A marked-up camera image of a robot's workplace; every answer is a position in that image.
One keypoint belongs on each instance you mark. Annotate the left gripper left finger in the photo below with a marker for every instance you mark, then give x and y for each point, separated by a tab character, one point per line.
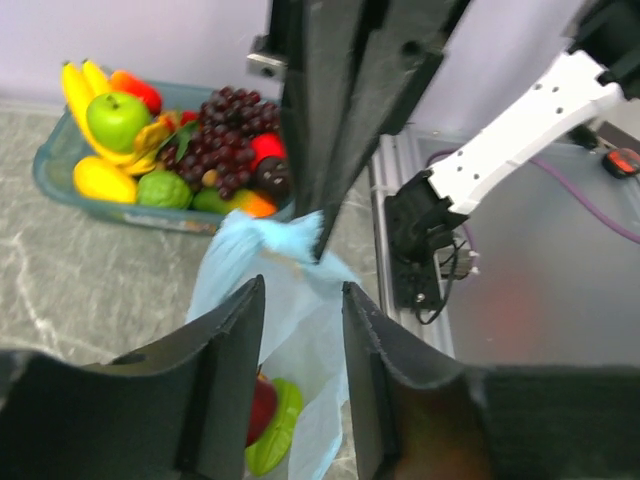
177	408

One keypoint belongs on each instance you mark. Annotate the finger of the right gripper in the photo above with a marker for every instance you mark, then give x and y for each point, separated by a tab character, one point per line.
322	43
397	49

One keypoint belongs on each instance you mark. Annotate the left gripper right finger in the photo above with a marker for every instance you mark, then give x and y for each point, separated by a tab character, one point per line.
419	414

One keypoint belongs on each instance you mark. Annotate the red fake apple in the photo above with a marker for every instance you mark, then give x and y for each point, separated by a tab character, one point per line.
263	410

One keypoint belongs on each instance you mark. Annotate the green fake star fruit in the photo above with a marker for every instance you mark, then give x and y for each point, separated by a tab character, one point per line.
267	453

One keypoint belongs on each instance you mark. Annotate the light blue plastic bag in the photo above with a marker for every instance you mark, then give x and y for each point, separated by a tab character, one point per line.
302	338

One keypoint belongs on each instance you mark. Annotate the yellow fake mango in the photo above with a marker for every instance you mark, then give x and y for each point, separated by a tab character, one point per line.
98	179

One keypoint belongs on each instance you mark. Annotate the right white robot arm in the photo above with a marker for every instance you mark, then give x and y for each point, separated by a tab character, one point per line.
598	71

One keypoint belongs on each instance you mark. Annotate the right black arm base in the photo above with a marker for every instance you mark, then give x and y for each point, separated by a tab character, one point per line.
423	259

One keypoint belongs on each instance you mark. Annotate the dark fake plum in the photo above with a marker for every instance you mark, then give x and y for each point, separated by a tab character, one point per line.
272	176

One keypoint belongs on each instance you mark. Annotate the purple fake grapes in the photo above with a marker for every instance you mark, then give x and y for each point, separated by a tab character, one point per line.
213	150

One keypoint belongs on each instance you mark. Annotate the small orange fake fruit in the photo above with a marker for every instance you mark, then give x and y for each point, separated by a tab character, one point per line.
252	203

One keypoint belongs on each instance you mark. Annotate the green fake custard apple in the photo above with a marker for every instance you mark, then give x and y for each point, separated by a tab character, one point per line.
163	189

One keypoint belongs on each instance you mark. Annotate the yellow fake bananas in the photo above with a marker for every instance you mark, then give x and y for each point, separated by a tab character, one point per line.
78	95

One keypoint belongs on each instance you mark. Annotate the teal plastic fruit basket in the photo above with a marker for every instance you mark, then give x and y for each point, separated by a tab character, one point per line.
55	160

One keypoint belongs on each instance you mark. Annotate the aluminium mounting rail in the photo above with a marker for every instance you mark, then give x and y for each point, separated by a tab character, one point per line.
396	170

